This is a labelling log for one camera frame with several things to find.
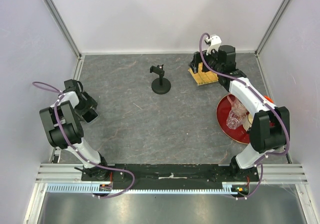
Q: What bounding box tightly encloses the black phone stand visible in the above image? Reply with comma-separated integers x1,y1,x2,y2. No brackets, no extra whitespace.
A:
150,65,171,95

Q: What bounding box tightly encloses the clear glass cup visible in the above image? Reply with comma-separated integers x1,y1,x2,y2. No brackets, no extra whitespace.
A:
226,95,247,130

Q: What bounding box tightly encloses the woven bamboo tray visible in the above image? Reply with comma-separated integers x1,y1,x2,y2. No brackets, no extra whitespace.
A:
188,63,218,86

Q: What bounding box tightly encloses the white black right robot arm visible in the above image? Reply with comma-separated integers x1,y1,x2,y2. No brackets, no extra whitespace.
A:
189,45,290,181

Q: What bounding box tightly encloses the black phone clear case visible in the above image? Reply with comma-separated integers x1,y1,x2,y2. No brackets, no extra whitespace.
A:
82,109,98,123

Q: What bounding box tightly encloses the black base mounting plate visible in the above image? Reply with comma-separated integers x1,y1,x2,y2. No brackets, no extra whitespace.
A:
76,164,260,190

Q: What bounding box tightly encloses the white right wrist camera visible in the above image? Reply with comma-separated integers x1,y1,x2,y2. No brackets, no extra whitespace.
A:
205,34,222,55

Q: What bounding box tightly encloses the orange plastic bowl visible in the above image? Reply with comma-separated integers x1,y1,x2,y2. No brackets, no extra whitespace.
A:
264,96,273,103

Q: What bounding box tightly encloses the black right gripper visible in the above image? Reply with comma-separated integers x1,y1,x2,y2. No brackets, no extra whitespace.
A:
189,46,223,74

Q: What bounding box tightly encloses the slotted cable duct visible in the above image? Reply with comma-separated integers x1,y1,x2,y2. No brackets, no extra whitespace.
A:
46,183,239,195

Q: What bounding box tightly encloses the cream ceramic cup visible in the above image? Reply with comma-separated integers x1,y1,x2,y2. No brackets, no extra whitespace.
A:
242,113,253,131

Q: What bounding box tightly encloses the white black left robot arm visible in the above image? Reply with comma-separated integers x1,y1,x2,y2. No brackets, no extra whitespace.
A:
39,79,112,181

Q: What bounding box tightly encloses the red round tray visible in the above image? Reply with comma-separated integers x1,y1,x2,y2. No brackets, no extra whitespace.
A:
216,94,250,145

